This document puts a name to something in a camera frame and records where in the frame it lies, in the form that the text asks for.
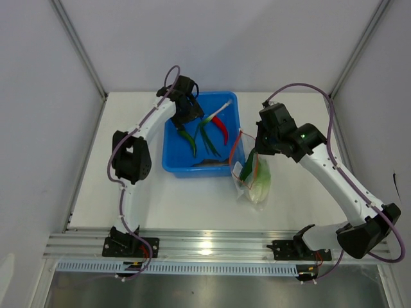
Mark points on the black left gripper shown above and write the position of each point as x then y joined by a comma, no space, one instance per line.
195,112

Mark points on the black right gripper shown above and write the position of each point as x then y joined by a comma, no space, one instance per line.
259,148

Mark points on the small green toy pepper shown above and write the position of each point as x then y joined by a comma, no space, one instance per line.
186,136

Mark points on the red toy chili pepper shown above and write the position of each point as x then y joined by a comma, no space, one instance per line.
221,126

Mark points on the dark green toy cucumber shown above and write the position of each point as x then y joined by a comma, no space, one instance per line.
250,165

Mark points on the clear zip bag orange zipper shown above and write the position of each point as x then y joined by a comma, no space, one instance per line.
243,144

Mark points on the grey toy fish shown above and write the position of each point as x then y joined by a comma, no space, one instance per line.
212,163

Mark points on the toy napa cabbage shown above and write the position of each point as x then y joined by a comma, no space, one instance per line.
259,182

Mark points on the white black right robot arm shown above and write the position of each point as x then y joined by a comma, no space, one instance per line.
369,220

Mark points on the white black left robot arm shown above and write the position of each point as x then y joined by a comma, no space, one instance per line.
131,162

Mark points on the blue plastic bin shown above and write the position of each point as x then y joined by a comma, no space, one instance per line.
176,154

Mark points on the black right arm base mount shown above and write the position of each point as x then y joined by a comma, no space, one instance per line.
296,250

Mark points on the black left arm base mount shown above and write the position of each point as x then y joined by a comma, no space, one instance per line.
121,245

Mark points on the slotted grey cable duct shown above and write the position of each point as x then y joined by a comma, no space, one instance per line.
265,269

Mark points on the aluminium frame rail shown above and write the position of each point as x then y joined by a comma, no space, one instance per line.
175,245

